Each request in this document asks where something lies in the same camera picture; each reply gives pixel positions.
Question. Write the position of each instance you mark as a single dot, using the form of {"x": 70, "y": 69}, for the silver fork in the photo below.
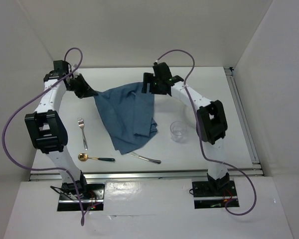
{"x": 82, "y": 126}

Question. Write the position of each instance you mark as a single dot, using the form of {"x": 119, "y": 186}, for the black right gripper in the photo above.
{"x": 148, "y": 78}

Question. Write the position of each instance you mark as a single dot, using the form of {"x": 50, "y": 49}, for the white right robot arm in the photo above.
{"x": 210, "y": 118}

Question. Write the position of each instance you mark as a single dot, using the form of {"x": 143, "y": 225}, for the aluminium right side rail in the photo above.
{"x": 241, "y": 114}

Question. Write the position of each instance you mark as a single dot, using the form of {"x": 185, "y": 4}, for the silver butter knife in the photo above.
{"x": 133, "y": 154}

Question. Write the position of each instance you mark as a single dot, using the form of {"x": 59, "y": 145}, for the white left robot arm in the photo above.
{"x": 48, "y": 133}

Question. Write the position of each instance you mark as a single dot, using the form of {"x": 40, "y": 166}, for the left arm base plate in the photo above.
{"x": 94, "y": 198}

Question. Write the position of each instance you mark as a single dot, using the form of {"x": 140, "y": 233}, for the clear plastic cup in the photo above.
{"x": 178, "y": 131}

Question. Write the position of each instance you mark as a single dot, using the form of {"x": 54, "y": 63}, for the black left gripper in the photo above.
{"x": 85, "y": 91}

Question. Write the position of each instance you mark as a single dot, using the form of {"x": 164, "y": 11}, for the gold spoon green handle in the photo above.
{"x": 84, "y": 157}

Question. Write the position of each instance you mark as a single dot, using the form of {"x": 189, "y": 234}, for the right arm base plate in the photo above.
{"x": 205, "y": 198}

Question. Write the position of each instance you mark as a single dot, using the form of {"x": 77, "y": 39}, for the aluminium front rail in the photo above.
{"x": 146, "y": 175}

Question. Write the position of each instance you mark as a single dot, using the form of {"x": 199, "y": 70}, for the blue cloth napkin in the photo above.
{"x": 128, "y": 116}

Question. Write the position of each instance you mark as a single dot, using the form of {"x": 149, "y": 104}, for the aluminium rail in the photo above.
{"x": 241, "y": 114}
{"x": 146, "y": 175}

